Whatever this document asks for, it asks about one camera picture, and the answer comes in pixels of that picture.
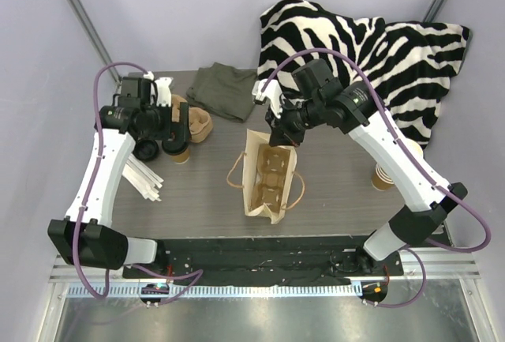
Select separated brown pulp cup carrier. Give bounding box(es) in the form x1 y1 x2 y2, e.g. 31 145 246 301
251 144 290 213

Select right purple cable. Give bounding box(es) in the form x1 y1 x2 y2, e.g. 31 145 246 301
262 48 493 308

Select zebra print blanket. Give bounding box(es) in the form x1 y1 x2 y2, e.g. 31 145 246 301
257 0 473 148

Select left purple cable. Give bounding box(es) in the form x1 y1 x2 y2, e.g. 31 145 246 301
73 61 204 307

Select olive green cloth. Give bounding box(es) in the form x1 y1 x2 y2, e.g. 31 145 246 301
185 62 257 123

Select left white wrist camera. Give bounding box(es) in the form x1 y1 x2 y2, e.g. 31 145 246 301
143 71 173 107

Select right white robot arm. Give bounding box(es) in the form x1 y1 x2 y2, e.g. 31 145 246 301
252 59 468 275

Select aluminium rail frame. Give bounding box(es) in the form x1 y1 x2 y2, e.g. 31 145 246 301
37 73 484 342

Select stack of paper cups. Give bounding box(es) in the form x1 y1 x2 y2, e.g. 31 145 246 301
370 140 425 192

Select brown paper coffee cup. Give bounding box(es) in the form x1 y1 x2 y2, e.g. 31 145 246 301
170 148 190 164

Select purple cable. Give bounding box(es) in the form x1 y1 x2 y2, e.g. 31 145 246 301
73 61 204 307
262 48 493 308

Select white wrapped straws bundle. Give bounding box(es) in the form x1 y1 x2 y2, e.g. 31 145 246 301
122 154 164 202

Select black plastic cup lid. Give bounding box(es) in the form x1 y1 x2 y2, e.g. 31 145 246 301
161 140 189 156

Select brown paper bag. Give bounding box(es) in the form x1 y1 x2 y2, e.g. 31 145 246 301
226 130 306 224

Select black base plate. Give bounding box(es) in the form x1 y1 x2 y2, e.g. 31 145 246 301
122 235 404 286

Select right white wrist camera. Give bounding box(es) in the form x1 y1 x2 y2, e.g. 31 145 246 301
252 79 283 119

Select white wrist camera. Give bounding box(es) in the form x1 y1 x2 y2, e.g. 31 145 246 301
252 79 283 119
143 71 173 107

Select stack of black lids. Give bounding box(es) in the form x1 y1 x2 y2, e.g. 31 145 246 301
133 139 159 162

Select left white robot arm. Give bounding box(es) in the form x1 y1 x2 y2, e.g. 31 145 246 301
47 73 191 278

